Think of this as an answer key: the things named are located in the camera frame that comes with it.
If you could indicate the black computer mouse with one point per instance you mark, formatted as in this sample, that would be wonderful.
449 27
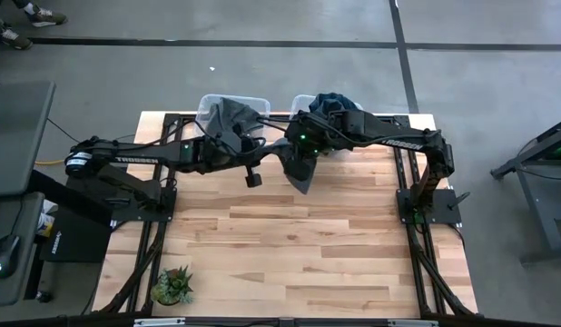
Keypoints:
6 254

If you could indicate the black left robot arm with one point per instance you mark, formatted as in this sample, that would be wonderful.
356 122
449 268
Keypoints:
135 160

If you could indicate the black controller box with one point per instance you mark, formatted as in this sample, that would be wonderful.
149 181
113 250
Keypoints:
81 240

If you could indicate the grey desk with mouse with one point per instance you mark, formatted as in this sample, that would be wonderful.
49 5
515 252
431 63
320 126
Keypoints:
31 213

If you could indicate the potted succulent plant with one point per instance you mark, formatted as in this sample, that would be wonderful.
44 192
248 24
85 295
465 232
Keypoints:
174 286

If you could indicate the black metal table frame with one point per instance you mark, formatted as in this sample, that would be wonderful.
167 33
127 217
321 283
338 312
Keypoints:
146 240

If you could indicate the blue-grey baseball cap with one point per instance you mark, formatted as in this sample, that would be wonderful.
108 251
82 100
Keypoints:
328 103

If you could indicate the person's shoe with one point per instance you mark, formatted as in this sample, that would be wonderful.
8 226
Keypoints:
17 40
46 17

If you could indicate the white printed container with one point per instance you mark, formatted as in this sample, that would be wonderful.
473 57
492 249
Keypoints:
45 222

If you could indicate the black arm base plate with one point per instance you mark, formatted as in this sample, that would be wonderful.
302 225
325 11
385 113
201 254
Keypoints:
126 213
448 213

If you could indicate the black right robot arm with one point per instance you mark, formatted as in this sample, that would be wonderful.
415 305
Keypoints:
398 141

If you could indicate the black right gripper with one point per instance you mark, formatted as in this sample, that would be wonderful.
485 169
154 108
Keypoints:
310 136

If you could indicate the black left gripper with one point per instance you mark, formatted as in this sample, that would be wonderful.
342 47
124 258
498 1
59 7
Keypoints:
230 152

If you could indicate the dark grey baseball cap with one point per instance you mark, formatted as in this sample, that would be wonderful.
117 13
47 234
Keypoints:
303 179

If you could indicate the grey desk panel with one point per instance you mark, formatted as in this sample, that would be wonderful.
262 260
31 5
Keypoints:
17 136

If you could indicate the clear plastic storage bin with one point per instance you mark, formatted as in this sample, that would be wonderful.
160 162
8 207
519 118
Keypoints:
301 104
262 106

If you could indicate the black metal cart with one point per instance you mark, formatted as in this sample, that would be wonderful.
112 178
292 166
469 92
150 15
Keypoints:
539 200

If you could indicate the light grey baseball cap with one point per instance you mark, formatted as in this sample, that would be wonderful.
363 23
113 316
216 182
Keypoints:
230 115

